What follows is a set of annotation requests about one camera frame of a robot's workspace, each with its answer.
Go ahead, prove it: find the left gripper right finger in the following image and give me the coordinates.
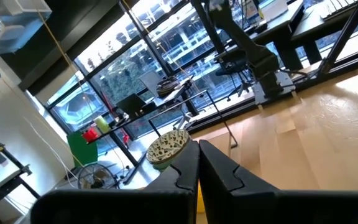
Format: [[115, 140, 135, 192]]
[[200, 139, 278, 224]]

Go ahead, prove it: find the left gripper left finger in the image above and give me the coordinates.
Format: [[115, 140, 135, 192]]
[[149, 139, 200, 224]]

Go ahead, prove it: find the dark patterned teal bowl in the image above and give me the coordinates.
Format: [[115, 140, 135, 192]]
[[145, 129, 192, 171]]

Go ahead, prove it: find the black floor fan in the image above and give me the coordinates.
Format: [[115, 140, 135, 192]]
[[77, 163, 120, 190]]

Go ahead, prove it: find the black laptop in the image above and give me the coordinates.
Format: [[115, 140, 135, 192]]
[[116, 93, 148, 118]]

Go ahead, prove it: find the dark coiled bundle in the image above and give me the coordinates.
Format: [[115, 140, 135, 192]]
[[155, 77, 180, 98]]

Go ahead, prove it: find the yellow-green spool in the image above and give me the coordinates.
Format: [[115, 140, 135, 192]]
[[94, 115, 112, 134]]

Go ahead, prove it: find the red spool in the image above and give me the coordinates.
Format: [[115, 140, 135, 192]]
[[81, 127, 99, 144]]

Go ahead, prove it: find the black office chair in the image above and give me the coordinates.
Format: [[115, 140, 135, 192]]
[[213, 48, 256, 102]]

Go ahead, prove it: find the black keyboard desk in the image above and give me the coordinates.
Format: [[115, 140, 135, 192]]
[[290, 0, 358, 65]]

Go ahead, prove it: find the black metal stand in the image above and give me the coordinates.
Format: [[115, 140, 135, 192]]
[[0, 141, 40, 215]]

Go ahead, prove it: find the white keyboard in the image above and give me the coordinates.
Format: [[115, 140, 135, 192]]
[[318, 0, 358, 20]]

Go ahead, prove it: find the large glass window wall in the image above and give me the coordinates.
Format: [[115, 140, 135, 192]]
[[26, 0, 358, 141]]

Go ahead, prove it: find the white cord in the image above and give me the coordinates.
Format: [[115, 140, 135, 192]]
[[22, 115, 76, 189]]

